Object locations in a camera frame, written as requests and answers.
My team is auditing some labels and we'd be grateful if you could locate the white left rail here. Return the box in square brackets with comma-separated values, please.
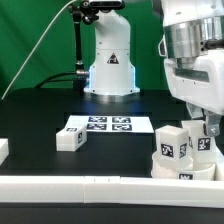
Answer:
[0, 138, 9, 165]

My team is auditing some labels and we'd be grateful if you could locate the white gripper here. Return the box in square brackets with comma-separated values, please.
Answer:
[164, 54, 224, 137]

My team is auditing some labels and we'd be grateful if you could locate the black overhead camera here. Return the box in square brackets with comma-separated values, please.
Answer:
[81, 0, 125, 10]

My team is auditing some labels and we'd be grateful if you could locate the white paper with markers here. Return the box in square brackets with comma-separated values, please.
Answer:
[65, 115, 154, 133]

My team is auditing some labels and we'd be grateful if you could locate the white cable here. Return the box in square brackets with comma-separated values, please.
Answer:
[0, 0, 78, 101]

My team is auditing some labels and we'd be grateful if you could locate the white round stool seat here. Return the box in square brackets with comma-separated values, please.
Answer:
[151, 152, 215, 181]

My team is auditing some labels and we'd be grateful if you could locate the white front rail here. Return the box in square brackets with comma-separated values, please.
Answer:
[0, 176, 224, 208]

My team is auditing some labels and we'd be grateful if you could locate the black cable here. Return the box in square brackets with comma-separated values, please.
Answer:
[34, 71, 90, 90]

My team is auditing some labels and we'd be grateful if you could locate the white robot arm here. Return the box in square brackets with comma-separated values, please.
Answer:
[85, 0, 224, 137]

